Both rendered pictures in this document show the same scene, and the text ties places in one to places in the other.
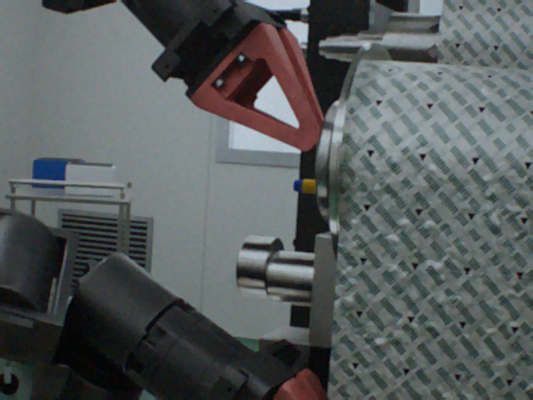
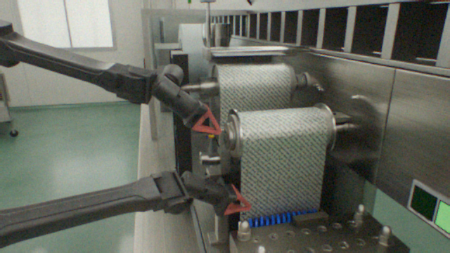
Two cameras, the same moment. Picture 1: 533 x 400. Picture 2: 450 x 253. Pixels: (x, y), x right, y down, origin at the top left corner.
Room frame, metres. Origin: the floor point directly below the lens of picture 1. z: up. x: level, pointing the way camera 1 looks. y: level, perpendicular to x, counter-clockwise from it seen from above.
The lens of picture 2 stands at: (0.09, 0.38, 1.54)
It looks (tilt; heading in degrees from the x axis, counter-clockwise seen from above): 19 degrees down; 327
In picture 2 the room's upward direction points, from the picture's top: straight up
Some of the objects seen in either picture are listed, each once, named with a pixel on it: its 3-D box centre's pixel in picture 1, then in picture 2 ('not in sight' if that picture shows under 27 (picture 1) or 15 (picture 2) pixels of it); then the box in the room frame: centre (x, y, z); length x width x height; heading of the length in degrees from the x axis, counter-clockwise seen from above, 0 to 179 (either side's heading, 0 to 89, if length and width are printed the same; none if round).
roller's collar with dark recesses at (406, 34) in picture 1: (427, 53); (208, 86); (0.97, -0.12, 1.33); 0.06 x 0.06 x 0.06; 70
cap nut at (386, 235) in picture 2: not in sight; (387, 233); (0.40, -0.29, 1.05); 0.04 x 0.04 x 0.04
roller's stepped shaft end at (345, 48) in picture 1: (356, 49); (190, 87); (0.99, -0.07, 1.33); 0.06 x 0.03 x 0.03; 70
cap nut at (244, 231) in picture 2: not in sight; (244, 229); (0.60, -0.01, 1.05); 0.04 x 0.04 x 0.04
